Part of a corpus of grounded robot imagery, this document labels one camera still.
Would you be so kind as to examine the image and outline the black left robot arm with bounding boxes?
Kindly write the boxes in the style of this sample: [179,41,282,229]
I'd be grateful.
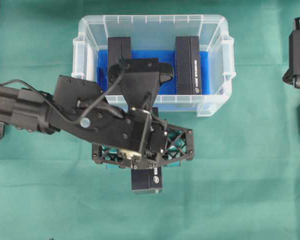
[0,75,195,170]

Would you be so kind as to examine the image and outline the clear plastic storage bin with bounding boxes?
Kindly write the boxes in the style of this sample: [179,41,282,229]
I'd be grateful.
[71,14,236,117]

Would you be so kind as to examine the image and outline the black camera cable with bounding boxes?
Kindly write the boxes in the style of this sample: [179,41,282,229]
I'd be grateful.
[0,57,156,156]

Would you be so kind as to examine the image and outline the black realsense box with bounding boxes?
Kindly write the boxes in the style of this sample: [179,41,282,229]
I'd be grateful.
[107,37,132,88]
[174,36,202,95]
[131,167,163,194]

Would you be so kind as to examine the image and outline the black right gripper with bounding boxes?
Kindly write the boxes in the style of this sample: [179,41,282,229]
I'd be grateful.
[282,17,300,89]

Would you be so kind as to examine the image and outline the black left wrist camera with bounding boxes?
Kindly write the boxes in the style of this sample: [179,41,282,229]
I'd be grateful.
[109,58,174,112]

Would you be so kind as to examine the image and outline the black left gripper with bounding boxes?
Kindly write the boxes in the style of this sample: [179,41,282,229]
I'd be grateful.
[46,75,195,170]

